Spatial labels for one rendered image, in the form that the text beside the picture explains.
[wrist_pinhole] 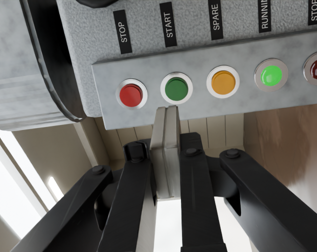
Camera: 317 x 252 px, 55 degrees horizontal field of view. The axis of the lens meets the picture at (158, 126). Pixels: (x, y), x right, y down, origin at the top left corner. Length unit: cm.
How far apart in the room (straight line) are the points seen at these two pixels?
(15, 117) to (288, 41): 35
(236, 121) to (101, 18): 823
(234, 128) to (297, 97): 831
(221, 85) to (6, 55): 25
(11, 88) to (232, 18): 27
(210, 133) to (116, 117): 833
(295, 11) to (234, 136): 855
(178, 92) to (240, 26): 10
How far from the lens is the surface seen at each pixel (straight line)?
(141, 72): 34
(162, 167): 15
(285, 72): 35
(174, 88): 33
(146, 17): 35
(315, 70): 36
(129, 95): 34
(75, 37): 37
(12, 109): 44
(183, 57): 33
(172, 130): 17
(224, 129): 865
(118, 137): 871
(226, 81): 34
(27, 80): 40
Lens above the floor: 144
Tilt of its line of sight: 6 degrees up
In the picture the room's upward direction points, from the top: 97 degrees counter-clockwise
